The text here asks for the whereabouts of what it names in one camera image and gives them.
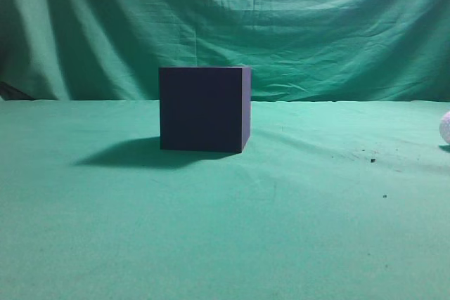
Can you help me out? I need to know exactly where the white dimpled golf ball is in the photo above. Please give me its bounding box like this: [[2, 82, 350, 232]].
[[439, 112, 450, 144]]

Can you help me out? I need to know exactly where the dark blue cube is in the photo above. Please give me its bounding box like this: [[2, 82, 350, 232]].
[[159, 66, 252, 153]]

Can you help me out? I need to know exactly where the green table cloth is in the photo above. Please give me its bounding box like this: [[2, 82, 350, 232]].
[[1, 100, 449, 299]]

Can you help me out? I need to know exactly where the green backdrop cloth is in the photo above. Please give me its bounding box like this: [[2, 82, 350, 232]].
[[1, 0, 449, 101]]

